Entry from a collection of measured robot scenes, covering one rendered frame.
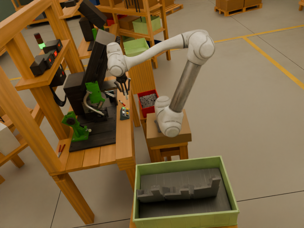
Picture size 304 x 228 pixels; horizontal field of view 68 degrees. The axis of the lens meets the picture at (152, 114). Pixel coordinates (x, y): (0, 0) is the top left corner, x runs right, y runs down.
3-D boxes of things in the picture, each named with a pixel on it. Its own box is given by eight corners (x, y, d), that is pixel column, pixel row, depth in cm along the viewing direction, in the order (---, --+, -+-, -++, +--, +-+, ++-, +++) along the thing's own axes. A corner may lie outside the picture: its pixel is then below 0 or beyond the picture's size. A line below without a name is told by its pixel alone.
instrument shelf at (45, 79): (71, 42, 237) (69, 38, 235) (49, 84, 166) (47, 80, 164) (48, 47, 238) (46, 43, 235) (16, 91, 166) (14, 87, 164)
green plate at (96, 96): (103, 99, 224) (98, 78, 217) (102, 101, 217) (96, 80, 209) (92, 101, 224) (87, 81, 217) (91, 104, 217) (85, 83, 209)
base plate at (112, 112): (117, 82, 283) (117, 80, 282) (116, 143, 196) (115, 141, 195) (85, 88, 283) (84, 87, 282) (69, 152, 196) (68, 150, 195)
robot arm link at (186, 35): (179, 29, 156) (184, 34, 145) (204, 24, 156) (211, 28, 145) (181, 48, 163) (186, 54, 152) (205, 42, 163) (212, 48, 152)
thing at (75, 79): (95, 97, 259) (85, 70, 238) (92, 112, 235) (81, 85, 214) (79, 100, 259) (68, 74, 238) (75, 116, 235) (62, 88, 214)
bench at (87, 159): (140, 122, 352) (128, 73, 298) (150, 212, 234) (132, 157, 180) (97, 130, 353) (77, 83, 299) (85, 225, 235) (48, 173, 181)
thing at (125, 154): (130, 81, 306) (128, 71, 297) (136, 168, 188) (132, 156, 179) (120, 83, 307) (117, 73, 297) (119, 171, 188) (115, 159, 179)
